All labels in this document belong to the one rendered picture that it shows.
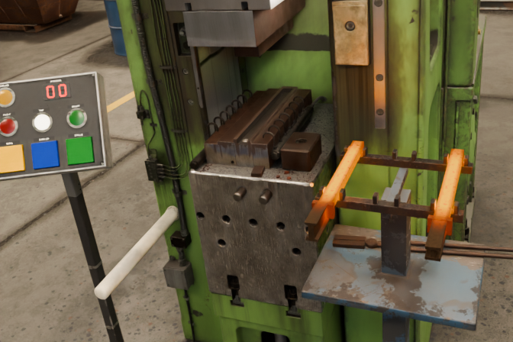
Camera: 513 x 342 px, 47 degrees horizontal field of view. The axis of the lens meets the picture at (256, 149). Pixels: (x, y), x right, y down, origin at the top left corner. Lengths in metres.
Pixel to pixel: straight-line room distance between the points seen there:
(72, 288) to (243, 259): 1.31
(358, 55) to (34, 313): 1.92
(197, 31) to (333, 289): 0.75
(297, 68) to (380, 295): 0.91
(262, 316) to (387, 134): 0.70
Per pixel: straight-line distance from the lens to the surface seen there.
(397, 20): 1.57
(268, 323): 1.95
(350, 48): 1.58
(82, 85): 1.79
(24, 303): 2.98
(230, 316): 2.00
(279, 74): 2.08
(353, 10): 1.56
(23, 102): 1.83
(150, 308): 2.70
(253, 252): 1.78
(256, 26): 1.53
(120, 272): 1.85
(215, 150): 1.71
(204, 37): 1.59
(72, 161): 1.76
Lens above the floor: 1.70
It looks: 26 degrees down
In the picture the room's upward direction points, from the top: 7 degrees counter-clockwise
